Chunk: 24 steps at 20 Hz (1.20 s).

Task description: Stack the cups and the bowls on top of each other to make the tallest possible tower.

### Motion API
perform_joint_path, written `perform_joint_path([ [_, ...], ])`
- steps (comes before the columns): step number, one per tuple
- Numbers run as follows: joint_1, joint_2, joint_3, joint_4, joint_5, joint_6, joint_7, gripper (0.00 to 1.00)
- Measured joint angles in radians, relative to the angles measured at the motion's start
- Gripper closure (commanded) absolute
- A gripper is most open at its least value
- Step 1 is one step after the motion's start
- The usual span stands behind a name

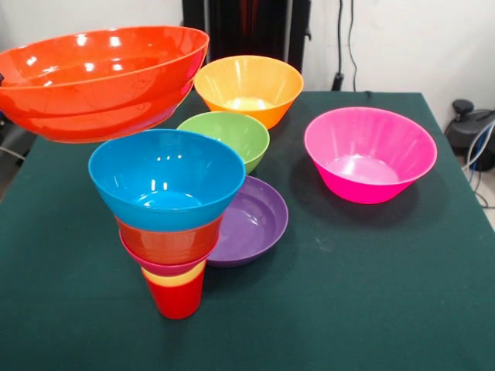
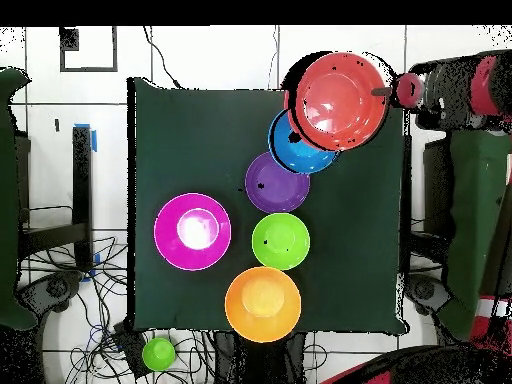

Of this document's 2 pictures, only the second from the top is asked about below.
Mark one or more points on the large red-orange bowl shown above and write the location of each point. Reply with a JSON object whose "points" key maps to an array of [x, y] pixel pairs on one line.
{"points": [[340, 100]]}

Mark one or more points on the blue bowl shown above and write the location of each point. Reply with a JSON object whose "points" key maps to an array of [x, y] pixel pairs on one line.
{"points": [[292, 152]]}

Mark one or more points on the purple bowl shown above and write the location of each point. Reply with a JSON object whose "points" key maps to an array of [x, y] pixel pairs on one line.
{"points": [[276, 190]]}

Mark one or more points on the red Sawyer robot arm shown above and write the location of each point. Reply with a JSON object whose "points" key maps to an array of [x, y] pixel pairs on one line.
{"points": [[464, 88]]}

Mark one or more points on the green covered side table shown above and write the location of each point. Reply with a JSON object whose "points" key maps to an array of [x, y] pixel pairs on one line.
{"points": [[472, 224], [6, 200]]}

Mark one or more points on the dark green table cloth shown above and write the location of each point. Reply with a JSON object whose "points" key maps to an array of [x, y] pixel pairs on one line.
{"points": [[200, 136]]}

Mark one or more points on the large light orange bowl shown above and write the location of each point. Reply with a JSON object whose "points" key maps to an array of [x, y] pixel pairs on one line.
{"points": [[264, 304]]}

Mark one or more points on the large magenta bowl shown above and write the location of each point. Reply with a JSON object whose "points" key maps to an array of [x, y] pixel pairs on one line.
{"points": [[172, 232]]}

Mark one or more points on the black metal stand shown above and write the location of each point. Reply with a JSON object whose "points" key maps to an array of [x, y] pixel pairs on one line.
{"points": [[82, 200]]}

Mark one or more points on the small green round bowl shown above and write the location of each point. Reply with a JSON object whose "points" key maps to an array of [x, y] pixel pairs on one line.
{"points": [[158, 354]]}

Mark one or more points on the black square floor frame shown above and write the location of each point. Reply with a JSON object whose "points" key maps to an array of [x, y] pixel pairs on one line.
{"points": [[70, 38]]}

